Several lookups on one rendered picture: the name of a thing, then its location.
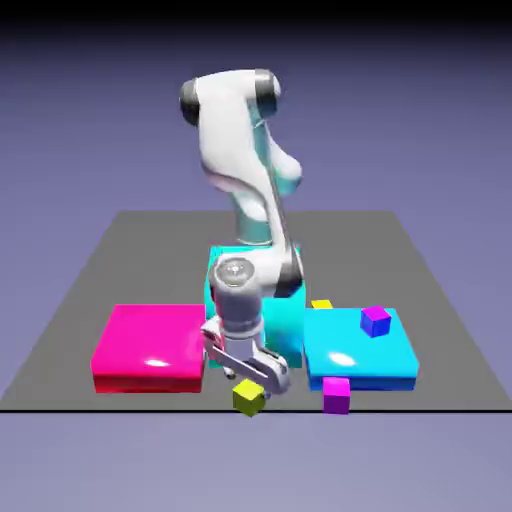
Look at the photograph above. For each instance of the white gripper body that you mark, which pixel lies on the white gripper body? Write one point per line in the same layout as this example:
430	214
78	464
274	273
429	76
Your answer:
276	372

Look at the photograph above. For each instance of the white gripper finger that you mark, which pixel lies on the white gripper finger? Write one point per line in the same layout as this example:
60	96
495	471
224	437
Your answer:
229	374
267	393

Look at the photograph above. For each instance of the small purple cube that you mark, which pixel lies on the small purple cube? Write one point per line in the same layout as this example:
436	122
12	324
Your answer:
375	322

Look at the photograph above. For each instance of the small magenta cube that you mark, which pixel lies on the small magenta cube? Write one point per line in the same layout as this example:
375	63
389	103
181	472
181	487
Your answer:
336	394

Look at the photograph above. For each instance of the large cyan box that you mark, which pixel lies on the large cyan box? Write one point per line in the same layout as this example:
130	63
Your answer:
282	320

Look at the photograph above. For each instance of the small yellow cube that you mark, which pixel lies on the small yellow cube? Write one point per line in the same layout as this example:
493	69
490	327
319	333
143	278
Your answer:
248	396
321	304

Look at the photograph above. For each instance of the large blue box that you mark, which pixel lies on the large blue box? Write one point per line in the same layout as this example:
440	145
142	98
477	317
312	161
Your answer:
360	360

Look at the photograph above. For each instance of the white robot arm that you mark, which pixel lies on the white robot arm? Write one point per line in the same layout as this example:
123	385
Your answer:
224	120

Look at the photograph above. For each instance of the large pink box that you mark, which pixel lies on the large pink box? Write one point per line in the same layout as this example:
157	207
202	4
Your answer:
148	340

